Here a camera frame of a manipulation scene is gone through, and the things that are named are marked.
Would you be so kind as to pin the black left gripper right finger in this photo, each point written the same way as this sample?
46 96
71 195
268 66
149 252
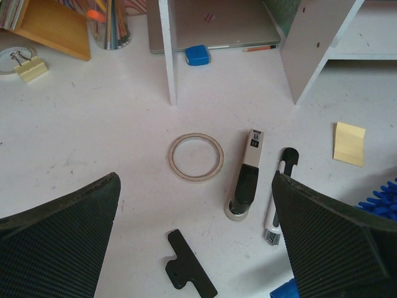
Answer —
335 248

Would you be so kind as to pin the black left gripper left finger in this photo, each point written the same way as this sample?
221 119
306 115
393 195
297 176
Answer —
57 249

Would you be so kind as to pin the blue microfiber duster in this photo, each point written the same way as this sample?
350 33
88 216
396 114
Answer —
380 198

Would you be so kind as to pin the white bookshelf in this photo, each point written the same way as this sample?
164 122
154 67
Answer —
336 30

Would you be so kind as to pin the white black marker pen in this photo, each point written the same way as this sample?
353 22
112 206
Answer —
288 160

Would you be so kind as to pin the grey black stapler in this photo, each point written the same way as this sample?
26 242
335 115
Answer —
238 206

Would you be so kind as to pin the black T-shaped part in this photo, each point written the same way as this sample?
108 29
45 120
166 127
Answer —
186 267

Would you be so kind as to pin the roll of masking tape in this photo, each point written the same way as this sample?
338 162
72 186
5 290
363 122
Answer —
195 157

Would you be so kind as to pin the clear tape roll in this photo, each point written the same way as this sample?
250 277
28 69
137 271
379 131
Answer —
7 64

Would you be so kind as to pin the orange pencil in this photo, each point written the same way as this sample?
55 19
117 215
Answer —
256 49

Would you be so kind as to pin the cup of pencils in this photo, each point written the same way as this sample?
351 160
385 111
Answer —
107 21

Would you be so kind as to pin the small blue box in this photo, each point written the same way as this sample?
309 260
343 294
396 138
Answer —
197 55

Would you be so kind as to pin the green desk organizer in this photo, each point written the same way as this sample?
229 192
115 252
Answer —
284 12

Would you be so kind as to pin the white book support stand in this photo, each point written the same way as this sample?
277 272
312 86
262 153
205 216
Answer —
169 52

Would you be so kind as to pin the grey Lonely Ones book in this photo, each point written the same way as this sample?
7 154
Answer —
177 25

